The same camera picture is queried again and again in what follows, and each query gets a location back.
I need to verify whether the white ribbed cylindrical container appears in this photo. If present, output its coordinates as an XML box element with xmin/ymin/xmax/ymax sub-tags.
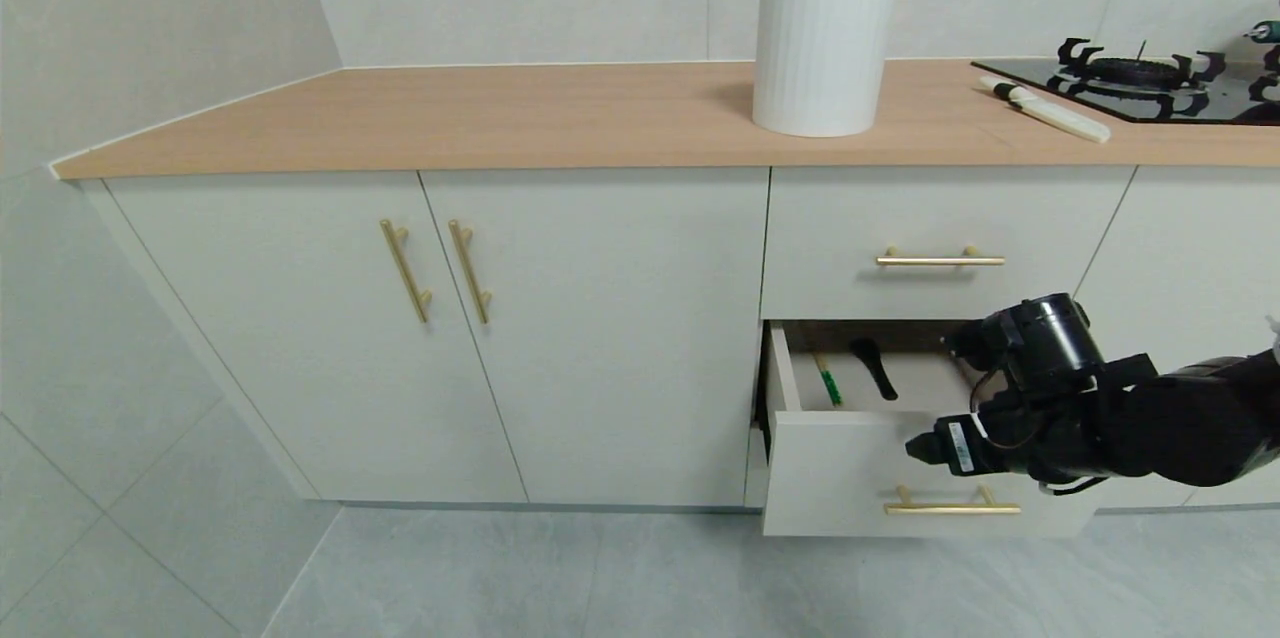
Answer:
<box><xmin>751</xmin><ymin>0</ymin><xmax>908</xmax><ymax>138</ymax></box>

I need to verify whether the wooden top white kitchen cabinet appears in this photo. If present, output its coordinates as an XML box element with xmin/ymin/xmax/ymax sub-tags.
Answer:
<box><xmin>50</xmin><ymin>57</ymin><xmax>1280</xmax><ymax>539</ymax></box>

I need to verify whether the white cabinet door gold handle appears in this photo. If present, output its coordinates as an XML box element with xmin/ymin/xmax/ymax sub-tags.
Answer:
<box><xmin>104</xmin><ymin>171</ymin><xmax>529</xmax><ymax>505</ymax></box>
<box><xmin>419</xmin><ymin>167</ymin><xmax>772</xmax><ymax>508</ymax></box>

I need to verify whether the white knife black band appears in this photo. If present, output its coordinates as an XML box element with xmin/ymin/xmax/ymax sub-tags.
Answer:
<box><xmin>977</xmin><ymin>74</ymin><xmax>1113</xmax><ymax>145</ymax></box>

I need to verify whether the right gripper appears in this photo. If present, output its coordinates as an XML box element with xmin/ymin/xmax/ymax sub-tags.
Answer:
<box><xmin>904</xmin><ymin>412</ymin><xmax>1013</xmax><ymax>479</ymax></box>

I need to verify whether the white shut drawer gold handle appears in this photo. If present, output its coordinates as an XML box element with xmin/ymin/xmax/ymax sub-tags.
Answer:
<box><xmin>760</xmin><ymin>165</ymin><xmax>1139</xmax><ymax>323</ymax></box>

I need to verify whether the black spoon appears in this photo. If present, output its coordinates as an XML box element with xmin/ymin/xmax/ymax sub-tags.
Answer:
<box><xmin>849</xmin><ymin>337</ymin><xmax>900</xmax><ymax>403</ymax></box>

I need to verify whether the green handled wooden utensil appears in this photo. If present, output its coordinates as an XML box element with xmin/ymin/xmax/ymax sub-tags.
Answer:
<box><xmin>811</xmin><ymin>352</ymin><xmax>845</xmax><ymax>410</ymax></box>

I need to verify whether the black gas hob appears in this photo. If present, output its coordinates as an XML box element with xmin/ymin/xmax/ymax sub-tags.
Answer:
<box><xmin>970</xmin><ymin>36</ymin><xmax>1280</xmax><ymax>127</ymax></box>

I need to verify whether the white open drawer gold handle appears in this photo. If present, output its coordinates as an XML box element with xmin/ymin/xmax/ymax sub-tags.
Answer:
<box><xmin>760</xmin><ymin>320</ymin><xmax>1103</xmax><ymax>539</ymax></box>

